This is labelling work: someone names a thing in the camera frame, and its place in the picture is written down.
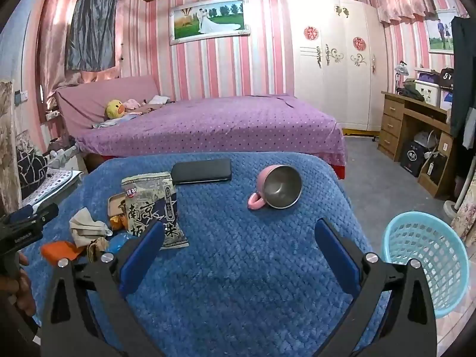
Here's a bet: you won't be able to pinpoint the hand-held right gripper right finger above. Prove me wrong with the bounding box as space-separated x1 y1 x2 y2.
314 217 437 357

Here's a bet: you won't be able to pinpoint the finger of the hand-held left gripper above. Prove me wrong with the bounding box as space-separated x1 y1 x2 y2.
0 203 59 231

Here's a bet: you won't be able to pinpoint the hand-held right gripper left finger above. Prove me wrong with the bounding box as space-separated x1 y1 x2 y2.
40 221 166 357

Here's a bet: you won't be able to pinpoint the brown paper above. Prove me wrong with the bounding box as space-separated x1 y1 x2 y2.
86 236 109 263

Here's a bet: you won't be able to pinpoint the beige tissue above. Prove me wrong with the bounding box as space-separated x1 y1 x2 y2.
69 207 112 248

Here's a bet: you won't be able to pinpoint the grey and navy snack packet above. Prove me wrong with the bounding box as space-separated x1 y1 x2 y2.
121 172 189 250

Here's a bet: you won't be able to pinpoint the teal plastic basket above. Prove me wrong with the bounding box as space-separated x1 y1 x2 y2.
382 211 471 319

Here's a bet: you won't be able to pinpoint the person's left hand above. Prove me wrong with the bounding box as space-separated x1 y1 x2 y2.
0 253 38 318

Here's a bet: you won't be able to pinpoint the blue plastic wrapper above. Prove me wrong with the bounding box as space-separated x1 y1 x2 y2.
107 231 129 254

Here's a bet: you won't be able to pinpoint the polka dot mat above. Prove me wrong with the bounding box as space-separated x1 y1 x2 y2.
22 167 84 209

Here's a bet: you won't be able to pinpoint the black white patterned bag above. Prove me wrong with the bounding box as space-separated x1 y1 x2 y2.
15 145 49 199

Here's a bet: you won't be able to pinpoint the tan phone case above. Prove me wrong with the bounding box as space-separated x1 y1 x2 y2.
107 192 128 218

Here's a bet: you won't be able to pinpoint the pile of clothes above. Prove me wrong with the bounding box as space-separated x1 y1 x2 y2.
48 136 80 168

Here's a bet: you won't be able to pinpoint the floral beige curtain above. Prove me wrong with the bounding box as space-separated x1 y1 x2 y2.
0 78 23 209

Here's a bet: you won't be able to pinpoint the black phone wallet case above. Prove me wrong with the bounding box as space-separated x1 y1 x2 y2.
170 158 233 186

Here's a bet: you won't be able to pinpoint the pink cup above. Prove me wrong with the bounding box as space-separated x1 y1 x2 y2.
247 164 303 211

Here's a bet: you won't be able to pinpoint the light blue cloth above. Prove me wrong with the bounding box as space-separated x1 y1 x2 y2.
93 113 138 129

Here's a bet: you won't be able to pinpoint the white floor fan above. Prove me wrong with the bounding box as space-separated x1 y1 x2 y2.
444 164 476 227

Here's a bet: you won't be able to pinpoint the black box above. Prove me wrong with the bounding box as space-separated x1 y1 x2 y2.
400 139 430 177

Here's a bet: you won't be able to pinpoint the pink bed headboard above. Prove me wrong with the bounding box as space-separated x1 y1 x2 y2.
55 74 161 134

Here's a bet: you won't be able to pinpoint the yellow duck plush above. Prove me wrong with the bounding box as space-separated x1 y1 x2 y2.
105 99 124 120

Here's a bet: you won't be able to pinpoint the small white fan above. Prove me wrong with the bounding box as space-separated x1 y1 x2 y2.
414 130 439 157

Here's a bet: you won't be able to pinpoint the wooden desk with drawers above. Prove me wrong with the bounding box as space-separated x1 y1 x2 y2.
377 90 456 198

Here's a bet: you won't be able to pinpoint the purple bed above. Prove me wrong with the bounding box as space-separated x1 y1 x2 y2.
74 95 347 168

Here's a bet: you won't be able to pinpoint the white wardrobe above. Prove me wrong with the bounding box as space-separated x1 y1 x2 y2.
283 0 389 132

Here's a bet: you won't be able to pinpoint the shiny pink curtain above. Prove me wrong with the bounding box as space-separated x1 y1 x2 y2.
37 0 125 101

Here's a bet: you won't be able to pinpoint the dark green jacket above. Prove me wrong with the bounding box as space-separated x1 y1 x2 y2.
396 82 425 101

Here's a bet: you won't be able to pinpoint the white storage box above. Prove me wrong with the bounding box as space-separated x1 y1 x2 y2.
414 72 452 108

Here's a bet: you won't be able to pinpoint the grey curtain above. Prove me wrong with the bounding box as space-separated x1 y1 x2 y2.
65 0 118 72

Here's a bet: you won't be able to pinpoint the desk lamp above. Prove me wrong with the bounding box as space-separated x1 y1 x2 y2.
394 60 410 95

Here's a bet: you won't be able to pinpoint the dark hanging clothing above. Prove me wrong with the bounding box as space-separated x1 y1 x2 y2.
450 15 476 147

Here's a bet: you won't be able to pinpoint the framed wedding photo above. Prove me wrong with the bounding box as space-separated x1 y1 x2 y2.
169 0 249 45

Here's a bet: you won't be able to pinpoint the wall poster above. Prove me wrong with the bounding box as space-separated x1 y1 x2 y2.
424 9 456 54

